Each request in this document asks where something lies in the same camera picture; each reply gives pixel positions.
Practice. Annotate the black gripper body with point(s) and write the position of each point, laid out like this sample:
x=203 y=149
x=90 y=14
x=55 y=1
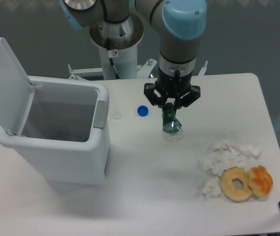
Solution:
x=176 y=82

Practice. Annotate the white trash can lid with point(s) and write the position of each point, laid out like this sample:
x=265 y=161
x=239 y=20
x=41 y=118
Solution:
x=16 y=91

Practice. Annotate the orange glazed pastry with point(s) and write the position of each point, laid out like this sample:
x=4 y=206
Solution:
x=260 y=181

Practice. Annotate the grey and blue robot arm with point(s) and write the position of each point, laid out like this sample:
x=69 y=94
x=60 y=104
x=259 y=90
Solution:
x=179 y=23

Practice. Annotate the white trash can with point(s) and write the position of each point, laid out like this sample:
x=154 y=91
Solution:
x=66 y=135

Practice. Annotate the green label plastic bottle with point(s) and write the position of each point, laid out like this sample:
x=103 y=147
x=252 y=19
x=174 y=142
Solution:
x=172 y=130

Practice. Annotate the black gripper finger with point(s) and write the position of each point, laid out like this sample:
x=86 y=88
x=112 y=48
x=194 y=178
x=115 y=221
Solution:
x=193 y=94
x=155 y=94

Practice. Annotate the blue bottle cap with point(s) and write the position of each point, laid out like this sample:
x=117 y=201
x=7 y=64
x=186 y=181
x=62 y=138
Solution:
x=142 y=110

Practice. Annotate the white bottle cap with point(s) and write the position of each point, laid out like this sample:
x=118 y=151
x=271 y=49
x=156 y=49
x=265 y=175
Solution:
x=116 y=115

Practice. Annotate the plain ring donut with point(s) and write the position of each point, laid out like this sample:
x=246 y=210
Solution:
x=234 y=185

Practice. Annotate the small crumpled white tissue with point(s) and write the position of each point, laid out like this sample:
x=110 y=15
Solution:
x=210 y=189

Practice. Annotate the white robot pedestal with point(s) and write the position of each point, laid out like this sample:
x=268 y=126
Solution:
x=117 y=61

